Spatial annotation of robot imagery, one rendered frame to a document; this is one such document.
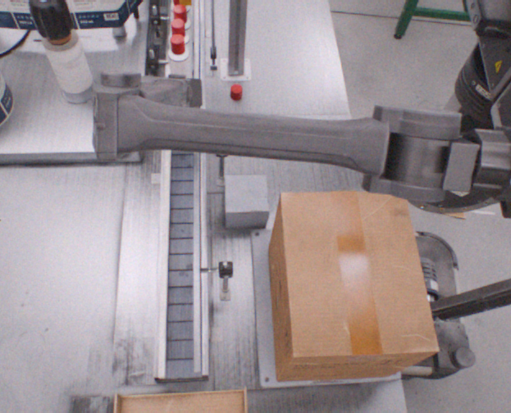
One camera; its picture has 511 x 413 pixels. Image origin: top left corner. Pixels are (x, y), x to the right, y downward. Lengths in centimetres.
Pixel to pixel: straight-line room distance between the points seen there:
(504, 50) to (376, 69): 203
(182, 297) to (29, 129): 60
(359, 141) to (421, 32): 254
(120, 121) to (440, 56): 255
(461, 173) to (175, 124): 32
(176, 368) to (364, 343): 40
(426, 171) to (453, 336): 130
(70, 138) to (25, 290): 39
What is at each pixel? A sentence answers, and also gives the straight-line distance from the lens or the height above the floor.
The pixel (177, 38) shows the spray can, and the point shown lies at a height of 108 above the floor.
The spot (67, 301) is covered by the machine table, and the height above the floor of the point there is 83.
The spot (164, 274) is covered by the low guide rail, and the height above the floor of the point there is 92.
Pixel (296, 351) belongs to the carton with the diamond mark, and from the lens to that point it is 80.
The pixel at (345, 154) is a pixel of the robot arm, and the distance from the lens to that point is 56.
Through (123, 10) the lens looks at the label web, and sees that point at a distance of 148.
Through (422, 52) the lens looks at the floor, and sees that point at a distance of 296.
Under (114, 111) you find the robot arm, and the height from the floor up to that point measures 147.
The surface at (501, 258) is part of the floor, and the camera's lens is 238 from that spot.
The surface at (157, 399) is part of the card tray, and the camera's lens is 108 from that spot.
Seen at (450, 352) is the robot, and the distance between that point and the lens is 181.
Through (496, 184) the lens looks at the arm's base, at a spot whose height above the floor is 145.
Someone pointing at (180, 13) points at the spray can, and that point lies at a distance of 126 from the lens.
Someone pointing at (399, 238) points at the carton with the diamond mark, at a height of 112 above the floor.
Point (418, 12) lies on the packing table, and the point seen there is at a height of 19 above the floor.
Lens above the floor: 189
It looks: 62 degrees down
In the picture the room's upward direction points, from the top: 8 degrees clockwise
